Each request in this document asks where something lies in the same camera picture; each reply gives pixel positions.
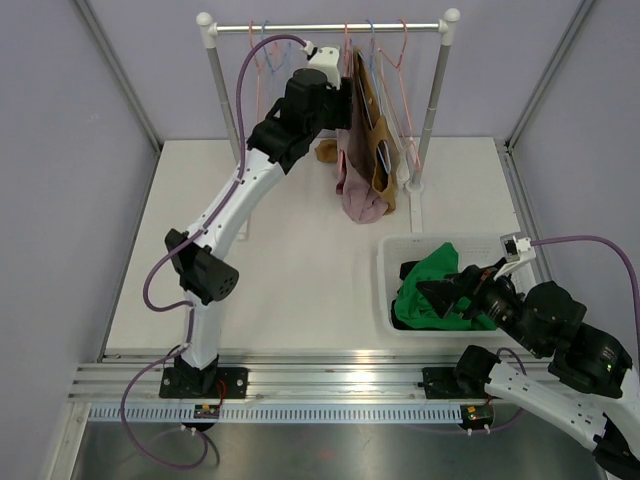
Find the white slotted cable duct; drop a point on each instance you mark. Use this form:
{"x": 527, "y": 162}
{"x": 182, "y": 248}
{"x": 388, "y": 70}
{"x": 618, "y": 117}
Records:
{"x": 279, "y": 413}

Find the white laundry basket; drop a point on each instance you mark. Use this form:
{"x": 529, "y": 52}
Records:
{"x": 481, "y": 249}

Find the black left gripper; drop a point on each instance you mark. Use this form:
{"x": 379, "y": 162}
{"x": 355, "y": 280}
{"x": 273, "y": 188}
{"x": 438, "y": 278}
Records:
{"x": 342, "y": 106}

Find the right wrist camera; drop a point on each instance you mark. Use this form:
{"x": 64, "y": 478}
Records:
{"x": 517, "y": 252}

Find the blue hanger of brown top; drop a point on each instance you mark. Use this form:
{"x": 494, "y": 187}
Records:
{"x": 383, "y": 150}

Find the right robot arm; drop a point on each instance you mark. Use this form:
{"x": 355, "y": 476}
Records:
{"x": 548, "y": 323}

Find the pink tank top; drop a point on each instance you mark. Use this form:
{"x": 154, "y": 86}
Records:
{"x": 357, "y": 175}

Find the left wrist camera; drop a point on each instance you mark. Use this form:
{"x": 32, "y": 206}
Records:
{"x": 325, "y": 59}

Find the pink hanger of white top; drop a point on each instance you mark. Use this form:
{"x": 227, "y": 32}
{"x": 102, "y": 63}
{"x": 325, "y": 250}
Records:
{"x": 405, "y": 126}

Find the aluminium front rail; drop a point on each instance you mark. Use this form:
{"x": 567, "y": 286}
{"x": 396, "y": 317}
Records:
{"x": 341, "y": 375}

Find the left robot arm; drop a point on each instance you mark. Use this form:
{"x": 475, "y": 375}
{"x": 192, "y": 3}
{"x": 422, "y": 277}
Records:
{"x": 315, "y": 99}

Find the pink wire hanger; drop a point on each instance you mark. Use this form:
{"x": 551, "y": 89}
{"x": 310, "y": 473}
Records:
{"x": 259, "y": 67}

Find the white clothes rack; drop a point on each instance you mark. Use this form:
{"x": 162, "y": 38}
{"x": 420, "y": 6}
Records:
{"x": 446, "y": 27}

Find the black tank top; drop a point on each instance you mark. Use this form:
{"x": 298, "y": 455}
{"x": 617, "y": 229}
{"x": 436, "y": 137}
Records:
{"x": 407, "y": 309}

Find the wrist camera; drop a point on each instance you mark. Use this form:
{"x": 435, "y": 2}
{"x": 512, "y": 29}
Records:
{"x": 517, "y": 252}
{"x": 325, "y": 59}

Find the white tank top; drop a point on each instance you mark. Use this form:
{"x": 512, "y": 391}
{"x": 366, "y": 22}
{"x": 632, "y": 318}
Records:
{"x": 402, "y": 172}

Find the brown tank top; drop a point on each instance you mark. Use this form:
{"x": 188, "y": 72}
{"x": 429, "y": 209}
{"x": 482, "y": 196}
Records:
{"x": 372, "y": 135}

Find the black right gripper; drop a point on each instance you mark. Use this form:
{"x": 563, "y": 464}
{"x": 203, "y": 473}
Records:
{"x": 473, "y": 282}

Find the green tank top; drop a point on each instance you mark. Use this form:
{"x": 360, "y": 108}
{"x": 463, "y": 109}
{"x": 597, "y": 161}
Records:
{"x": 436, "y": 266}

